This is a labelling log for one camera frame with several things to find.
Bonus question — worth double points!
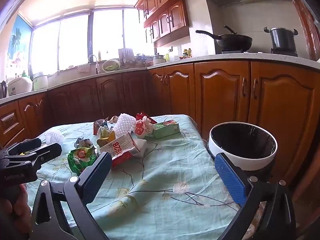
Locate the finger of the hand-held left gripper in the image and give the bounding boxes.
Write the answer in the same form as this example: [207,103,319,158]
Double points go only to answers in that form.
[5,142,63,168]
[0,137,42,157]

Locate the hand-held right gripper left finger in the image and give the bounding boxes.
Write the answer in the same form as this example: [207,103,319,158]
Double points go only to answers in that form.
[29,152,113,240]

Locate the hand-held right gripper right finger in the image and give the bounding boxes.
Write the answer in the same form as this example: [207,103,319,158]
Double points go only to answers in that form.
[214,152,297,240]

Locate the green snack wrapper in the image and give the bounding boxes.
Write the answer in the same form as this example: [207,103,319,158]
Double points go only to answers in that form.
[67,145,100,175]

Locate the white bin with black liner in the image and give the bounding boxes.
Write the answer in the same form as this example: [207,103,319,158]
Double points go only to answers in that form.
[206,122,278,180]

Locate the yellow wrapper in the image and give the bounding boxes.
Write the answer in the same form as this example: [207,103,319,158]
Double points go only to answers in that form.
[97,126,117,147]

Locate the large white foam net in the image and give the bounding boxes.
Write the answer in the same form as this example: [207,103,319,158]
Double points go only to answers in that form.
[112,113,137,137]

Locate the green drink carton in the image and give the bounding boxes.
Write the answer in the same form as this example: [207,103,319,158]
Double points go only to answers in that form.
[152,120,180,140]

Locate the person's left hand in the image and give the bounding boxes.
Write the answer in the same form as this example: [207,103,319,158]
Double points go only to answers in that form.
[0,184,32,240]

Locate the small white foam net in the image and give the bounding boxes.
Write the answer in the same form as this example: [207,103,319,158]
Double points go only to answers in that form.
[44,130,65,145]

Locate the red snack packet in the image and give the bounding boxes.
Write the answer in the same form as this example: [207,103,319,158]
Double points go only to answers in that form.
[111,151,134,168]

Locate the silver crumpled wrapper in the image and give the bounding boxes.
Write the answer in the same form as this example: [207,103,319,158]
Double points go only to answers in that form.
[74,137,93,151]

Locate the white carton with red print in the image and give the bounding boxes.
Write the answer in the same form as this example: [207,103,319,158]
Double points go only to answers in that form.
[100,132,148,159]

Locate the green floral tablecloth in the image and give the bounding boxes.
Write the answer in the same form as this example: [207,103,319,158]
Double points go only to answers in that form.
[25,114,242,240]

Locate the white rice cooker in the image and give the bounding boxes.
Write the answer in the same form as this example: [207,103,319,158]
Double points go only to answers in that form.
[7,76,33,97]

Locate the red and white crumpled wrapper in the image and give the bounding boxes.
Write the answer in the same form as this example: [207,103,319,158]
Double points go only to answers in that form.
[134,117,154,139]

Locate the white and green cooker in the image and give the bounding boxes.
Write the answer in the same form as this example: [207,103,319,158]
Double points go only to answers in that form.
[32,72,49,91]

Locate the wooden lower cabinets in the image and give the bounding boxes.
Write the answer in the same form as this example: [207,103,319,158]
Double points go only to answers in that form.
[0,60,320,189]

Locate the wooden cabinets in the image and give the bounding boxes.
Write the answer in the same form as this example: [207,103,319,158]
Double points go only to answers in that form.
[0,60,320,189]
[135,0,198,48]

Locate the chrome faucet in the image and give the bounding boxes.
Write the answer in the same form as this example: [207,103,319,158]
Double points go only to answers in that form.
[88,54,100,74]

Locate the kitchen window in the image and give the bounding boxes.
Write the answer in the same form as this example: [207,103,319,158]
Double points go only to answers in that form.
[30,9,153,76]

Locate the utensil holder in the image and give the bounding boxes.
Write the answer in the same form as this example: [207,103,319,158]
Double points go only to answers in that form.
[118,48,134,67]

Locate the speckled white countertop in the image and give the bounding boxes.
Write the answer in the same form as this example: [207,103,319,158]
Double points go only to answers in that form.
[0,52,320,105]

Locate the white pot with lid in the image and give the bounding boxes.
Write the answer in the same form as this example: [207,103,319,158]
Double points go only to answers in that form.
[152,53,167,65]

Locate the black wok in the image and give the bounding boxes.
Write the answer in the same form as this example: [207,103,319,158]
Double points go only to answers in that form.
[196,25,253,52]

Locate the black gas stove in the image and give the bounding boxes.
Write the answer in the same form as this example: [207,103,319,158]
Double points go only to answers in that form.
[221,47,299,57]

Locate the dark cooking pot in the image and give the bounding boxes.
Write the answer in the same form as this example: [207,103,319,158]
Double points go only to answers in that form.
[264,27,299,50]

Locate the wooden upper cabinets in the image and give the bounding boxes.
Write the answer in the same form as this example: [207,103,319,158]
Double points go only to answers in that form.
[135,0,198,48]

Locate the wooden glass cabinet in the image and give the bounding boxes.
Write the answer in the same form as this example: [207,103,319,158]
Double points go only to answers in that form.
[291,0,320,62]

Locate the wall poster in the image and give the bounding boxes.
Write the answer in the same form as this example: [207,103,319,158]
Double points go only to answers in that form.
[7,15,33,80]

